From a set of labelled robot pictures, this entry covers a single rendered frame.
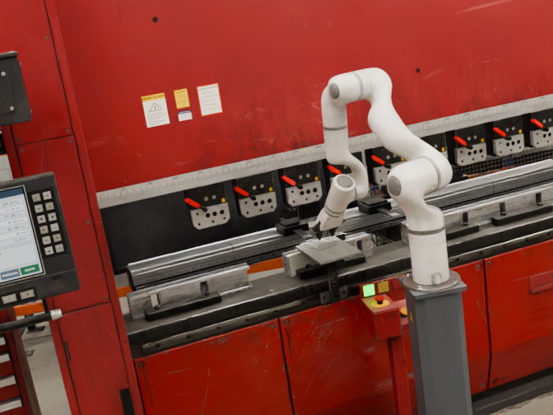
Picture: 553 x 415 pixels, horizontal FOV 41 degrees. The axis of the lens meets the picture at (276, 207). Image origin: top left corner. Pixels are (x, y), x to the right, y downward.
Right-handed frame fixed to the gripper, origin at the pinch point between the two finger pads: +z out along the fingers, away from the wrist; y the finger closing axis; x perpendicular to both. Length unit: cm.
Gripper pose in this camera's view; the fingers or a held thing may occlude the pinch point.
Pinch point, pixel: (325, 233)
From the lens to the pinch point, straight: 297.7
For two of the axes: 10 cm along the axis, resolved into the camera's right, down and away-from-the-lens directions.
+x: 4.4, 7.4, -5.1
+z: -1.7, 6.3, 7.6
